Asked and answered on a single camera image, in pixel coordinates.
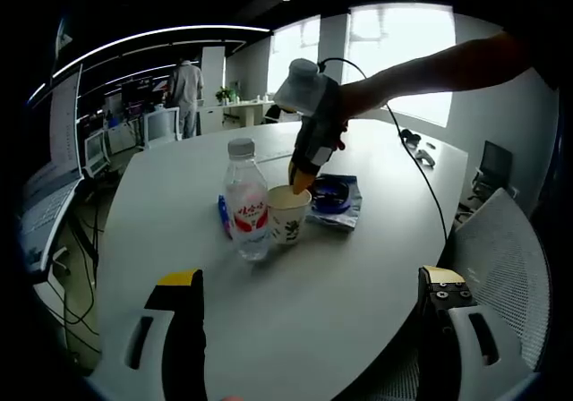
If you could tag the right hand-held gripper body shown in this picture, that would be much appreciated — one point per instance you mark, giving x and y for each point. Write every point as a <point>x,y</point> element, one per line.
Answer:
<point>309,96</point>

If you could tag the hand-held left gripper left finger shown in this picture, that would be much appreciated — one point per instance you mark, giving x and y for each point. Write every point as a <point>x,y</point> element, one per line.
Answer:
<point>179,329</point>

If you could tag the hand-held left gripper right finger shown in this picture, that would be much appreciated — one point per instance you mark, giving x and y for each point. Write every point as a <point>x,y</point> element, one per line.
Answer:
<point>447,329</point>

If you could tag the printed paper cup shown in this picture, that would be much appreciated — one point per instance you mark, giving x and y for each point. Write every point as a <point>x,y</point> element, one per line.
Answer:
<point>288,226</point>

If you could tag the bag with blue oval pad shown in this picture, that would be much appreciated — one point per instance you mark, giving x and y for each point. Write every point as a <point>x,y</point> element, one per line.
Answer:
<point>336,219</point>

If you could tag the clear plastic water bottle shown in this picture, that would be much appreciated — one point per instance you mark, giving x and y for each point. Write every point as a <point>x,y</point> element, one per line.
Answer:
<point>246,186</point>

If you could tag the person's right hand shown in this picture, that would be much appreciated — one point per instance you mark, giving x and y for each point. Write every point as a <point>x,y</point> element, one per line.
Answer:
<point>353,99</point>

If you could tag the person's left hand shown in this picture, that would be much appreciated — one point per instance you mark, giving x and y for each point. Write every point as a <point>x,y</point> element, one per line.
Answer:
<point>233,398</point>

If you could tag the white side counter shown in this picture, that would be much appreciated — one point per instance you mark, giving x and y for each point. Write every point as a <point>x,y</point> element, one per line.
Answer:
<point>233,114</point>

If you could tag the potted green plant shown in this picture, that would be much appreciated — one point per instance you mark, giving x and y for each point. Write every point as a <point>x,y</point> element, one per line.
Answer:
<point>224,94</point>

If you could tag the white mesh office chair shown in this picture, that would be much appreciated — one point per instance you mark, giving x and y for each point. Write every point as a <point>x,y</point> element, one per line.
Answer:
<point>497,258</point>

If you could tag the black controller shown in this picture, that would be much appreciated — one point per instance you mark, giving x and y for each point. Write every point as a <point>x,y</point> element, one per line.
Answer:
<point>409,137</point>

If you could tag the grey controller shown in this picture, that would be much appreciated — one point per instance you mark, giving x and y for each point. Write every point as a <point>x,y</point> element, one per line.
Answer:
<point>425,157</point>

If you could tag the curved ceiling light strip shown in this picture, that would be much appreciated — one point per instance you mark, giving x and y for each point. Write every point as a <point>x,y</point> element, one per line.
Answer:
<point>224,27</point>

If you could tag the white table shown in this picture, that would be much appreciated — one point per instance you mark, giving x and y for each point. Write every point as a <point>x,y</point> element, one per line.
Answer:
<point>313,293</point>

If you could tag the dark office chair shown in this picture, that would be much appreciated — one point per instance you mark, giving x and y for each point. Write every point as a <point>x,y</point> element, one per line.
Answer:
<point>494,159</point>

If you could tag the large open laptop display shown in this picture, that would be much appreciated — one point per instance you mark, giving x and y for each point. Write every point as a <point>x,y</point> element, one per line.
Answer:
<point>65,123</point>

